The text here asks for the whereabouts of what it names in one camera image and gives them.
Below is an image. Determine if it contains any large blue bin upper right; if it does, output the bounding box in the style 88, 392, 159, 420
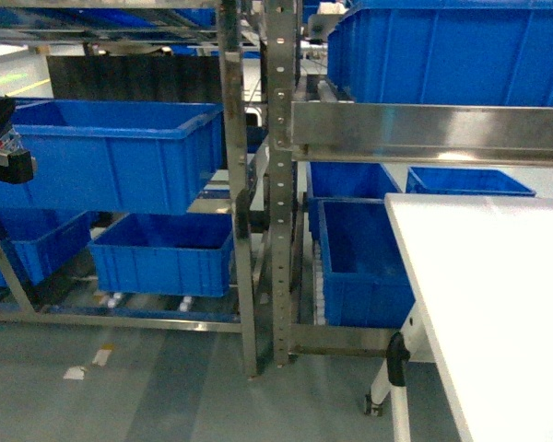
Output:
327, 1, 553, 107

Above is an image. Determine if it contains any blue bin lower centre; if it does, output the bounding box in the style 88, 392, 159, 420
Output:
306, 162, 401, 240

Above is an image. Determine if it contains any blue bin lower left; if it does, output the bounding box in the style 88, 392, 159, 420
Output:
318, 200, 415, 329

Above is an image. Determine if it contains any steel rack upright post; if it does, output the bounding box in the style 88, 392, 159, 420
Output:
265, 1, 298, 367

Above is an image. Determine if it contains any blue bin on left shelf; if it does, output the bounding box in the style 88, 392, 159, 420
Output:
0, 99, 223, 215

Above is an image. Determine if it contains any blue bin lower right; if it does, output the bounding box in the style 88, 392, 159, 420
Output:
406, 167, 535, 197

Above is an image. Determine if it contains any black back panel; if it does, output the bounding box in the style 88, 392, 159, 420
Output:
47, 55, 222, 103

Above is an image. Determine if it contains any steel shelf front rail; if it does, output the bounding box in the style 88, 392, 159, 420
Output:
288, 101, 553, 167

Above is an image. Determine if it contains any blue bin bottom left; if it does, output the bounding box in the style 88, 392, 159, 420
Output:
0, 208, 98, 285

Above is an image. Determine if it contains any blue bin below left shelf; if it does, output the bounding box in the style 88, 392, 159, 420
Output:
88, 214, 234, 297

